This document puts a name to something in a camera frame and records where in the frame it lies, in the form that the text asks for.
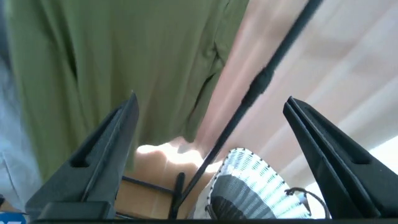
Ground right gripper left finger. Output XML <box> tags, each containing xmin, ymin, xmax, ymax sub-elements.
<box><xmin>25</xmin><ymin>92</ymin><xmax>140</xmax><ymax>220</ymax></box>

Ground white laundry basket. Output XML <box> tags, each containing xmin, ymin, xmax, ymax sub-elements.
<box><xmin>189</xmin><ymin>147</ymin><xmax>331</xmax><ymax>220</ymax></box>

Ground pale grey shorts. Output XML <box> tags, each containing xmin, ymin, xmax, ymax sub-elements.
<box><xmin>0</xmin><ymin>0</ymin><xmax>43</xmax><ymax>212</ymax></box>

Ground green garment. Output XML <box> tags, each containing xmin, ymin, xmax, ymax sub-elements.
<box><xmin>4</xmin><ymin>0</ymin><xmax>249</xmax><ymax>184</ymax></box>

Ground black clothes rack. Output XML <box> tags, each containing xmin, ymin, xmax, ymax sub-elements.
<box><xmin>116</xmin><ymin>0</ymin><xmax>324</xmax><ymax>220</ymax></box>

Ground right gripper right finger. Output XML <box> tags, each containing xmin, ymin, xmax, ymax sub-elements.
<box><xmin>282</xmin><ymin>96</ymin><xmax>398</xmax><ymax>218</ymax></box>

